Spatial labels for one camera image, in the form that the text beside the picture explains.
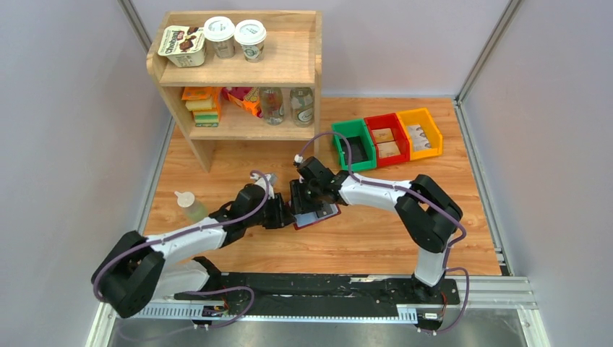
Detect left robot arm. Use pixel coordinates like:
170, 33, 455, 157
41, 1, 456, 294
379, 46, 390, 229
91, 184, 295, 318

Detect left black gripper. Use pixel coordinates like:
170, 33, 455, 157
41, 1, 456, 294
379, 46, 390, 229
245, 192, 297, 229

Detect cardboard pieces in red bin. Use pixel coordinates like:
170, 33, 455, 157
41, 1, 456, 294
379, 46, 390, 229
372, 128, 400, 159

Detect yellow plastic bin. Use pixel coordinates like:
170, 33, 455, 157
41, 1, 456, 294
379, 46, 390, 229
396, 108, 443, 161

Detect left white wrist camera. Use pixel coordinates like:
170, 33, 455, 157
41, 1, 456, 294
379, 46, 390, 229
250, 173, 278, 199

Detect small clear squeeze bottle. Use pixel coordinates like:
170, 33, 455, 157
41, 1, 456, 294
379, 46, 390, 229
174, 191, 208, 223

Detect orange snack box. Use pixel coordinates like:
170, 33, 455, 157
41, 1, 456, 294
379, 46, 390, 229
221, 87, 262, 118

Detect red leather card holder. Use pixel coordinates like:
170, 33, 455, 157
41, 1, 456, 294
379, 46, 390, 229
291, 205, 341, 230

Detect right white-lidded paper cup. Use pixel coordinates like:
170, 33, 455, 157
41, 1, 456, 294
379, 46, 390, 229
233, 20, 267, 63

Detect dark credit card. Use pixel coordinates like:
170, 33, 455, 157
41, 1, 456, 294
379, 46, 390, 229
316, 204, 335, 218
340, 136, 369, 164

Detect clear glass bottle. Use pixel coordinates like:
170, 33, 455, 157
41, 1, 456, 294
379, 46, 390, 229
259, 87, 284, 126
290, 87, 314, 127

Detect white packet in yellow bin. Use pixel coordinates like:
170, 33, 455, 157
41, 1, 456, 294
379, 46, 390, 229
406, 124, 432, 152

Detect right clear glass bottle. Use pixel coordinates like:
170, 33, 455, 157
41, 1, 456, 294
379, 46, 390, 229
290, 87, 314, 127

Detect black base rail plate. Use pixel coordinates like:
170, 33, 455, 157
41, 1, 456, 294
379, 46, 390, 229
203, 273, 462, 319

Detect green plastic bin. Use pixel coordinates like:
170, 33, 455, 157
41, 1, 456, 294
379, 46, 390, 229
331, 119, 377, 172

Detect Chobani yogurt tub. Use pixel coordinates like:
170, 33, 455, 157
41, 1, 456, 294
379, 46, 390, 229
157, 25, 206, 68

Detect left clear glass bottle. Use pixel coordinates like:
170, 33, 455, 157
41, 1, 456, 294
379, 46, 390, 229
259, 87, 284, 126

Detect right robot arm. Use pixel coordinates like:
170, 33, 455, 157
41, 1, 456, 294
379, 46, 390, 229
291, 155, 463, 303

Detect red plastic bin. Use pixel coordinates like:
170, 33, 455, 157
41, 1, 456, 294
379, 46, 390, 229
364, 113, 410, 168

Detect left white-lidded paper cup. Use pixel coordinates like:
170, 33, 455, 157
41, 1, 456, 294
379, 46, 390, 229
204, 16, 235, 59

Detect wooden two-tier shelf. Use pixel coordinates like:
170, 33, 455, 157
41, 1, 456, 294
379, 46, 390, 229
146, 10, 322, 172

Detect white-lidded paper cup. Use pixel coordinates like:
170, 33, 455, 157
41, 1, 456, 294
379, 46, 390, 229
204, 16, 235, 59
233, 20, 267, 63

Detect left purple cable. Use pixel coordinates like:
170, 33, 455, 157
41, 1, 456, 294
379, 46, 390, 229
93, 170, 272, 303

